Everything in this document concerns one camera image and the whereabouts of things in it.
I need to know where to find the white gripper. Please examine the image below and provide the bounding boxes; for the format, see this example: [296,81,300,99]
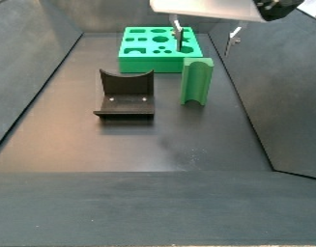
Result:
[150,0,264,56]

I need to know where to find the green arch block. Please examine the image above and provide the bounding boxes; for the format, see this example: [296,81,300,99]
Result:
[181,58,214,105]

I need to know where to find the green shape sorter board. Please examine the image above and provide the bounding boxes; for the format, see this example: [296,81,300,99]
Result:
[118,27,202,73]

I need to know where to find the black curved fixture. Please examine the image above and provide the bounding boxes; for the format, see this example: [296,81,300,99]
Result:
[92,69,155,118]

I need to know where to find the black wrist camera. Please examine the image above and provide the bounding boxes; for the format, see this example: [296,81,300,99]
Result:
[252,0,304,21]

